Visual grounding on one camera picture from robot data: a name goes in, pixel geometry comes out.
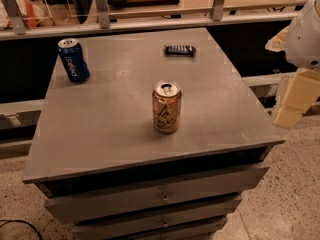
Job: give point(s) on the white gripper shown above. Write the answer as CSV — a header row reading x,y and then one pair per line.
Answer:
x,y
304,39

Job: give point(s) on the orange LaCroix can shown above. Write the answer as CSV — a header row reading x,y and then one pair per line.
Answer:
x,y
166,105

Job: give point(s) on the blue Pepsi can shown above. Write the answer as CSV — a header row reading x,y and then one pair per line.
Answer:
x,y
71,55

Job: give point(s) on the top drawer knob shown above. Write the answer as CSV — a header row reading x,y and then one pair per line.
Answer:
x,y
165,198

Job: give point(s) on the drawer knob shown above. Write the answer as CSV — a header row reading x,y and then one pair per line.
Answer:
x,y
165,198
164,223

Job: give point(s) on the lower drawer knob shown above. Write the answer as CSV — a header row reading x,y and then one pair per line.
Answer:
x,y
164,223

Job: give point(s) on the grey drawer cabinet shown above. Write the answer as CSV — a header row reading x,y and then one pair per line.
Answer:
x,y
103,166

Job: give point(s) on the orange white bag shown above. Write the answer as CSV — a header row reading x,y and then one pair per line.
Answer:
x,y
33,15

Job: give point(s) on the metal railing frame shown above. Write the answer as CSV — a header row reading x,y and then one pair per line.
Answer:
x,y
105,19

